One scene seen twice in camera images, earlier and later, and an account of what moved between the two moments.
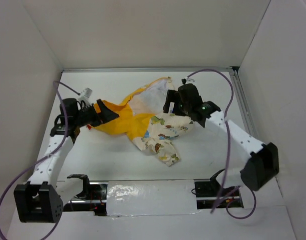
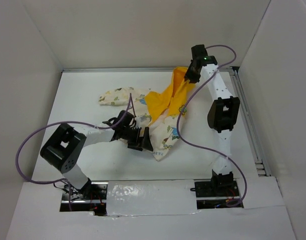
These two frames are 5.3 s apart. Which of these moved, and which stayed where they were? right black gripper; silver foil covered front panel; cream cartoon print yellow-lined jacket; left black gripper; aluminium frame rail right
Moved: right black gripper; left black gripper; cream cartoon print yellow-lined jacket
Stayed: silver foil covered front panel; aluminium frame rail right
